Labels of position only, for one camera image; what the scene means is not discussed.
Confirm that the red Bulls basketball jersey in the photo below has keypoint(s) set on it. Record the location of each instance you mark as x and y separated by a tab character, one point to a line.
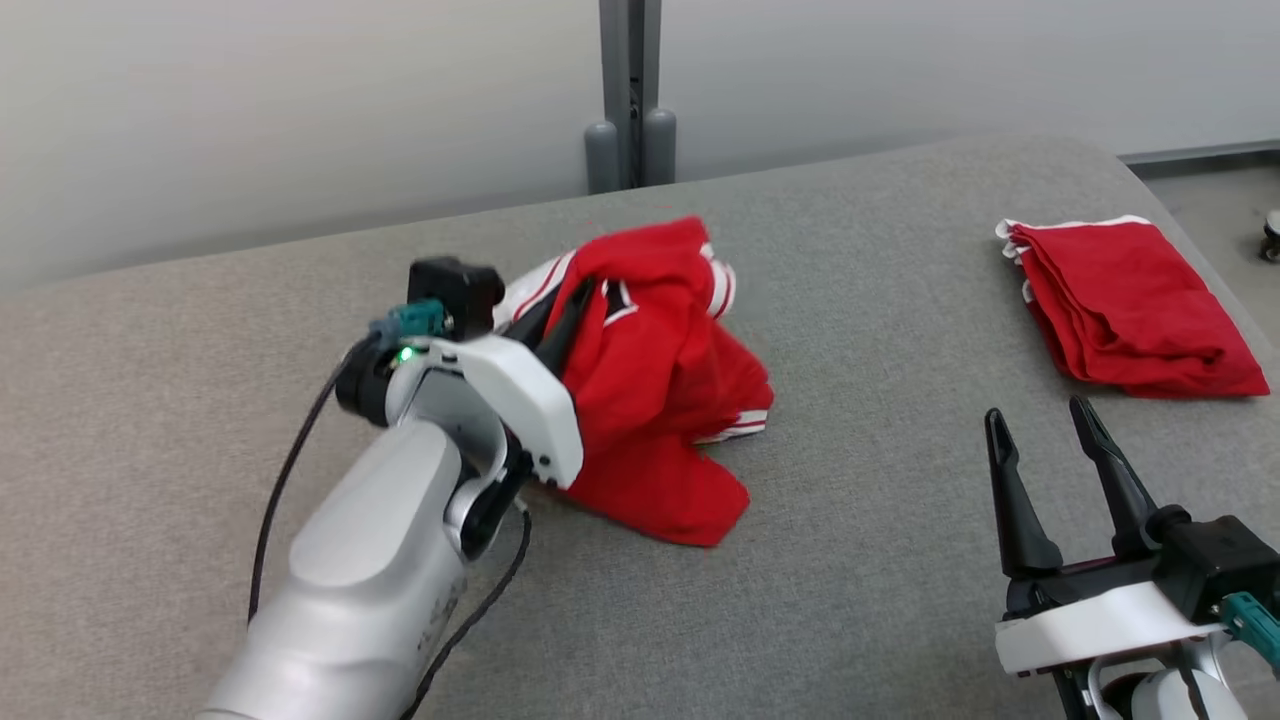
650	400

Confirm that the grey partition post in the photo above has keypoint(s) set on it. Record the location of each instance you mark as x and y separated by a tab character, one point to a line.
630	60

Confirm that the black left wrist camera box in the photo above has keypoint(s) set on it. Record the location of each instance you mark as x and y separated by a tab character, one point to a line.
455	290

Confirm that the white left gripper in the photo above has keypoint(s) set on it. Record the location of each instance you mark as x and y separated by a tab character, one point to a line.
520	395

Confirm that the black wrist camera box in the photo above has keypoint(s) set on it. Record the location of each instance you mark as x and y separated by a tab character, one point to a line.
1220	560
455	290

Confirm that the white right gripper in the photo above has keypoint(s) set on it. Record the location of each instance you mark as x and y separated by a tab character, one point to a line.
1090	625

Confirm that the red shorts with white stripe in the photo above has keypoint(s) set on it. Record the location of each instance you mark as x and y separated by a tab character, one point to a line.
1130	300

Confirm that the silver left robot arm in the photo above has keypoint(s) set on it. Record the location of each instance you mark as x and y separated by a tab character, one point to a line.
360	560

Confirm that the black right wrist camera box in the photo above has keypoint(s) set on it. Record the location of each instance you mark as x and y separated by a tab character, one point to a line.
1220	560

